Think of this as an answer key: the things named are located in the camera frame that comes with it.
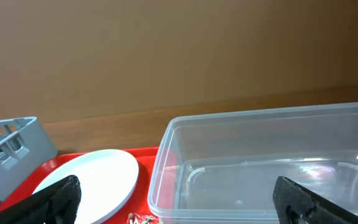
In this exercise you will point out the red plastic tray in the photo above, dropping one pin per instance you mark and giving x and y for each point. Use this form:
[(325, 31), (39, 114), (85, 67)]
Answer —
[(137, 203)]

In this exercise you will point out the red snack wrapper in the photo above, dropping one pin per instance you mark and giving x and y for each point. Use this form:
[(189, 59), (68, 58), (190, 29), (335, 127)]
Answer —
[(138, 218)]

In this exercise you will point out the light blue plate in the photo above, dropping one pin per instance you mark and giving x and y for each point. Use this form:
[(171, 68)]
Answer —
[(107, 180)]

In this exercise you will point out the clear plastic bin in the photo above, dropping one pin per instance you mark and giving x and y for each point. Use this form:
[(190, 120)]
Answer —
[(222, 168)]

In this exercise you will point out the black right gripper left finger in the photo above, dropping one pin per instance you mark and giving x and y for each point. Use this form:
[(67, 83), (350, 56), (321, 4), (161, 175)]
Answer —
[(57, 203)]

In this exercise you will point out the grey dishwasher rack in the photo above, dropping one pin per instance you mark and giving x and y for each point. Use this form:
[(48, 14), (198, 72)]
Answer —
[(24, 146)]

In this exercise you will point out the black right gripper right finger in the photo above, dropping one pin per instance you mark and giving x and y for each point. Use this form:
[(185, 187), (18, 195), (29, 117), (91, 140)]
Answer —
[(297, 204)]

